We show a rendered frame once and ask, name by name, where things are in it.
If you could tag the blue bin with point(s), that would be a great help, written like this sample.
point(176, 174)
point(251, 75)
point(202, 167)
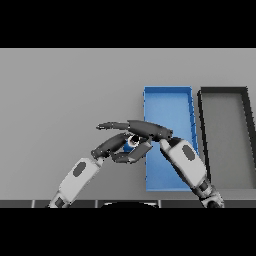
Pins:
point(168, 116)

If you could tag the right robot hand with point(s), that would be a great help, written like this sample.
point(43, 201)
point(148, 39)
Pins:
point(143, 128)

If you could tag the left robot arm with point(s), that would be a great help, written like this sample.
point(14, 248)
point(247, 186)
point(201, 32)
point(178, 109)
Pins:
point(77, 177)

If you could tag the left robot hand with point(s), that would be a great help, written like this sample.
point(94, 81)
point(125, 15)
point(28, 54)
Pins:
point(110, 146)

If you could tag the blue pipe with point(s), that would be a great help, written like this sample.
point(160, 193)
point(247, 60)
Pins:
point(132, 142)

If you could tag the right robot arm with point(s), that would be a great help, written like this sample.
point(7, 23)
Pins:
point(189, 163)

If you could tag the dark grey bin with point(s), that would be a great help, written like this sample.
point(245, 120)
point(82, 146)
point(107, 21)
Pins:
point(226, 140)

